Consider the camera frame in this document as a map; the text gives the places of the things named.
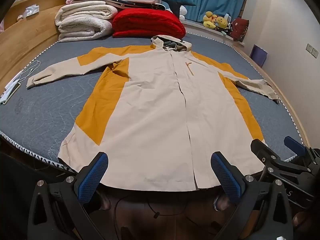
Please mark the red folded quilt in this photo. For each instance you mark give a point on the red folded quilt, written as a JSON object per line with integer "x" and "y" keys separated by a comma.
{"x": 147, "y": 23}

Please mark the white wall socket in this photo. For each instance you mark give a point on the white wall socket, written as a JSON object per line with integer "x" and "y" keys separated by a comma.
{"x": 313, "y": 50}

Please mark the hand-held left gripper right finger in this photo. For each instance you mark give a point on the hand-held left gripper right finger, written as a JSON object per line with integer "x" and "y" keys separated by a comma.
{"x": 226, "y": 177}

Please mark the beige and yellow hooded jacket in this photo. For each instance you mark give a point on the beige and yellow hooded jacket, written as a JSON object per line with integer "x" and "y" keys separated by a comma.
{"x": 155, "y": 105}

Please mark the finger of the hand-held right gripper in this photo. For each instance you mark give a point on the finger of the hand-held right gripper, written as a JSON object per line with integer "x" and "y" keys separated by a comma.
{"x": 295, "y": 145}
{"x": 262, "y": 152}

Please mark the person's right foot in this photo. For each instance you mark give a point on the person's right foot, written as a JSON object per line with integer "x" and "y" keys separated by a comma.
{"x": 221, "y": 203}

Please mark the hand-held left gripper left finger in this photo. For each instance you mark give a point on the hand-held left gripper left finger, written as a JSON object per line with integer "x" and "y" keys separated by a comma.
{"x": 92, "y": 177}

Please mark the white plush toy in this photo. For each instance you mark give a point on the white plush toy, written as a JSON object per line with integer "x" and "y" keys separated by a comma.
{"x": 183, "y": 12}

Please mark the person's right hand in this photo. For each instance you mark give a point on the person's right hand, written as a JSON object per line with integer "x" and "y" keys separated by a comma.
{"x": 301, "y": 221}

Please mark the yellow plush toy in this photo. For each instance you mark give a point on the yellow plush toy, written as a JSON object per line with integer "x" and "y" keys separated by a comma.
{"x": 209, "y": 20}
{"x": 222, "y": 23}

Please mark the cream folded fleece blanket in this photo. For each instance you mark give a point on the cream folded fleece blanket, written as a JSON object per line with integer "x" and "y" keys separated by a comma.
{"x": 85, "y": 21}

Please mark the person's foot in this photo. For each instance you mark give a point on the person's foot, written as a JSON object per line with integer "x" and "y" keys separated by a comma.
{"x": 105, "y": 202}
{"x": 221, "y": 203}

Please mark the phone with papers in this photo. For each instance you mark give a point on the phone with papers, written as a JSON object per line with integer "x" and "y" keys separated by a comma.
{"x": 11, "y": 90}

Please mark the maroon backpack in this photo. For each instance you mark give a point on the maroon backpack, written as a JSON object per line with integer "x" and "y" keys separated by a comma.
{"x": 239, "y": 28}

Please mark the person's left foot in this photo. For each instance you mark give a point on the person's left foot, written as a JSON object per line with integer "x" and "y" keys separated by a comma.
{"x": 105, "y": 202}

